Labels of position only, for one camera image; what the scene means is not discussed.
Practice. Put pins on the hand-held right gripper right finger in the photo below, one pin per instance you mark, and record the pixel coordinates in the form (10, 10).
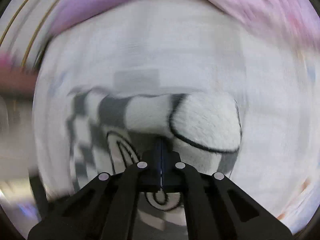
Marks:
(171, 175)

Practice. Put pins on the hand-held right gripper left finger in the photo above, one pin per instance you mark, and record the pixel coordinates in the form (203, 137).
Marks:
(152, 175)

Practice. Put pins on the grey white checkered cardigan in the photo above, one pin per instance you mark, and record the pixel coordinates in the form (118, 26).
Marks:
(207, 125)

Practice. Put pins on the white patterned bed sheet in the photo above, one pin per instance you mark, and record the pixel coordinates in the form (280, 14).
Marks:
(262, 92)

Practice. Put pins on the purple floral quilt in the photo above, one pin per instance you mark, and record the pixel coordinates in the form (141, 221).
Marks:
(125, 0)

